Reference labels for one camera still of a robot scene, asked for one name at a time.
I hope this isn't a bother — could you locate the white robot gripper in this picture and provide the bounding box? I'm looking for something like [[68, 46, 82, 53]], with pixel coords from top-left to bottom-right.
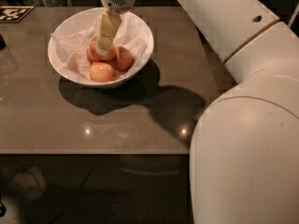
[[96, 0, 136, 56]]

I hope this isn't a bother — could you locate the red-yellow apple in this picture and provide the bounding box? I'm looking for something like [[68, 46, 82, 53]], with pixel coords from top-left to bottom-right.
[[89, 36, 116, 62]]

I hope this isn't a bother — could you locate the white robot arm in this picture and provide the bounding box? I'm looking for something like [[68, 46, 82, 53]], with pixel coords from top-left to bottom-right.
[[178, 0, 299, 224]]

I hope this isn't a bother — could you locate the white ceramic bowl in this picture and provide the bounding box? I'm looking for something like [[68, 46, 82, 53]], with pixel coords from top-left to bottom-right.
[[47, 7, 155, 89]]

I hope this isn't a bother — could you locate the right red apple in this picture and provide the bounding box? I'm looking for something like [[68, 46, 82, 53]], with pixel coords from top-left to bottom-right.
[[111, 46, 135, 72]]

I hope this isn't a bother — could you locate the front yellow-red apple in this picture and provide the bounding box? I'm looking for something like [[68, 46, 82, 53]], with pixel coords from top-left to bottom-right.
[[90, 63, 117, 82]]

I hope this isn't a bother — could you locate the white crumpled paper liner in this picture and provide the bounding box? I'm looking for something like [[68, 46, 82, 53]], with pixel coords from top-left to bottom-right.
[[50, 8, 150, 83]]

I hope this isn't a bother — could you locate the black white fiducial marker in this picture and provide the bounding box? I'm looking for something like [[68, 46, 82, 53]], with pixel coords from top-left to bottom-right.
[[0, 6, 34, 23]]

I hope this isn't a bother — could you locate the black object at table edge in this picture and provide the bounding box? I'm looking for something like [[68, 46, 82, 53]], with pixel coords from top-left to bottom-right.
[[0, 34, 7, 50]]

